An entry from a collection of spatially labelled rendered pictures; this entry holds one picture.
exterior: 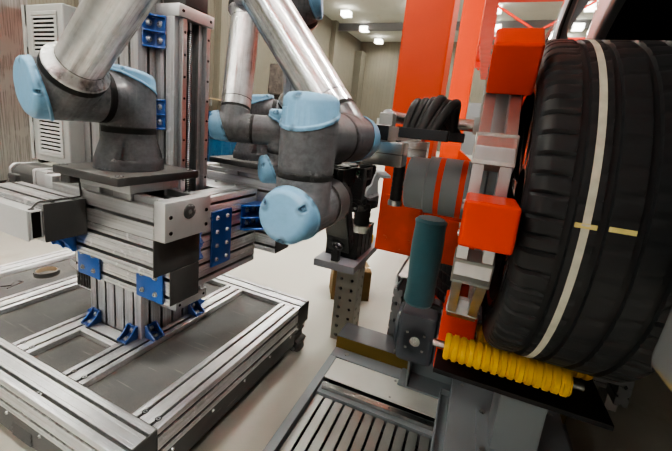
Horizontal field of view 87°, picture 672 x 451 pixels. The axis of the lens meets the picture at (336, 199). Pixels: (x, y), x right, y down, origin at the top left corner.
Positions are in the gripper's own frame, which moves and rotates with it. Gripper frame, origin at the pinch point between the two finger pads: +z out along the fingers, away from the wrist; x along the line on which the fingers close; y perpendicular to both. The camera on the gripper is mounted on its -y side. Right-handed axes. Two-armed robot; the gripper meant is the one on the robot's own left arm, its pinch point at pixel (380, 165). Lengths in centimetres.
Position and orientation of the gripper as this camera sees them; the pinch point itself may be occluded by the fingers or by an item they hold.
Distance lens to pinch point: 106.6
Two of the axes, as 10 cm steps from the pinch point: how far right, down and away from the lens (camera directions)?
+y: -1.5, 9.1, 3.9
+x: 3.5, 4.2, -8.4
